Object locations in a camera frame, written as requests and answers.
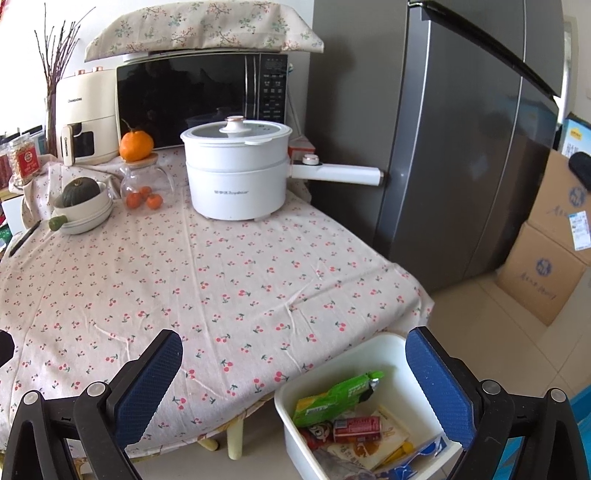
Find cream plate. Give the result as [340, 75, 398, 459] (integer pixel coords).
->
[60, 198, 115, 235]

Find cream air fryer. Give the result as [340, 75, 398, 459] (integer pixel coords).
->
[46, 67, 123, 167]

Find floral cover cloth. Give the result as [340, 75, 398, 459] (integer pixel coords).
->
[84, 0, 325, 63]

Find white plastic bin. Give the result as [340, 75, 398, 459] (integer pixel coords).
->
[274, 333, 462, 480]

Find dried twigs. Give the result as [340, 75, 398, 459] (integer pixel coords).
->
[34, 4, 95, 158]

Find white electric pot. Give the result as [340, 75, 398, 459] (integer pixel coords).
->
[180, 115, 385, 221]

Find green snack bag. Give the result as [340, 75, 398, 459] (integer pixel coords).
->
[293, 370, 385, 428]

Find cream bread bag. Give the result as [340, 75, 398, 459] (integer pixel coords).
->
[330, 406, 411, 472]

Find blue and white box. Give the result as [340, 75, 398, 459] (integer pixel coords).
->
[561, 117, 591, 158]

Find red noodle wrapper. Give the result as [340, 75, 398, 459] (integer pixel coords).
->
[300, 422, 335, 450]

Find cream table leg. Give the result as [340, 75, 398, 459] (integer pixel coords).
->
[228, 413, 243, 460]

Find black microwave oven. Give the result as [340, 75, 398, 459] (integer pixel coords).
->
[115, 51, 294, 151]

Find glass pot lid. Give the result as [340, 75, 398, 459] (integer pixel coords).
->
[181, 115, 291, 144]

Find cherry print tablecloth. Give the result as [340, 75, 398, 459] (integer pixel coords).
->
[0, 148, 435, 460]

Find yellow wrapper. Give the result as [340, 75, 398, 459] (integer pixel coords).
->
[388, 440, 414, 464]

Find dark green pumpkin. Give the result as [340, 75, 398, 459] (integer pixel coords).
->
[55, 176, 101, 208]

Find grey refrigerator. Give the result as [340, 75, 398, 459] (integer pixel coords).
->
[311, 0, 573, 294]

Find red drink can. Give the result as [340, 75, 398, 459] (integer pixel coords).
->
[333, 415, 383, 445]

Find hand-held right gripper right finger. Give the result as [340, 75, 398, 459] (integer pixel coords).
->
[405, 325, 589, 480]

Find black object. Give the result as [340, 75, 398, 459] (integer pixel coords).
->
[569, 152, 591, 190]

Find glass teapot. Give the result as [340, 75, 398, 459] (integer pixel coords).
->
[119, 154, 175, 208]

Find large orange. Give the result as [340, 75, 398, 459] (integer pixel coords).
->
[119, 120, 154, 162]

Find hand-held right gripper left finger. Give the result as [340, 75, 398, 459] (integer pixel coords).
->
[0, 329, 184, 480]

